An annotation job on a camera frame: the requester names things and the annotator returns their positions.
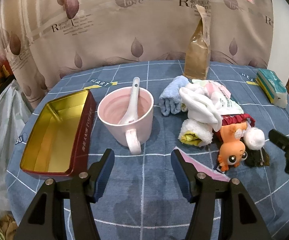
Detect black hair bow clip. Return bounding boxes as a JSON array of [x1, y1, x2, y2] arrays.
[[244, 147, 270, 167]]

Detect orange rubber toy animal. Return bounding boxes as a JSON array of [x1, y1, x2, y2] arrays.
[[217, 122, 247, 173]]

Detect white fluffy pompom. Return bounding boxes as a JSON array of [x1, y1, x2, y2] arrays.
[[243, 127, 265, 150]]

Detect brown crumpled cloth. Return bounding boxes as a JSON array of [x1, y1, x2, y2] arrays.
[[0, 214, 18, 240]]

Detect green tissue pack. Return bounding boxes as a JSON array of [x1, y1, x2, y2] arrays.
[[256, 68, 288, 108]]

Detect pink paper card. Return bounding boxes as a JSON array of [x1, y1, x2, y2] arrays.
[[174, 147, 230, 182]]

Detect red frilled cloth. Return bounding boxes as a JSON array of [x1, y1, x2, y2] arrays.
[[213, 113, 256, 142]]

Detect gold red tin box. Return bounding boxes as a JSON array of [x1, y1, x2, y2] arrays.
[[20, 90, 96, 178]]

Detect pink white packaged cloth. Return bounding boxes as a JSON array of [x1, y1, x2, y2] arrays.
[[192, 79, 244, 115]]

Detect white yellow fluffy sock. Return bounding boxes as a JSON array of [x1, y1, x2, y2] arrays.
[[178, 119, 213, 147]]

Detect pale green plastic cover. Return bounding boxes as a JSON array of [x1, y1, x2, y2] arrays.
[[0, 80, 33, 219]]

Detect brown paper bag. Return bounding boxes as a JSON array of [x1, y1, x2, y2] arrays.
[[184, 5, 211, 80]]

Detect light blue folded towel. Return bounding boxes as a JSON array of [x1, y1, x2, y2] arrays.
[[159, 75, 189, 116]]

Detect pink ceramic mug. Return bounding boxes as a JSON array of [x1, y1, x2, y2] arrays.
[[97, 87, 154, 154]]

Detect white ceramic spoon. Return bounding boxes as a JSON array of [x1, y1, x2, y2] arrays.
[[118, 77, 140, 125]]

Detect blue checked tablecloth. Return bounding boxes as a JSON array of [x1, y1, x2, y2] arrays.
[[6, 61, 289, 239]]

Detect beige leaf print curtain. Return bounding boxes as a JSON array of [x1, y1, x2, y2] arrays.
[[0, 0, 273, 107]]

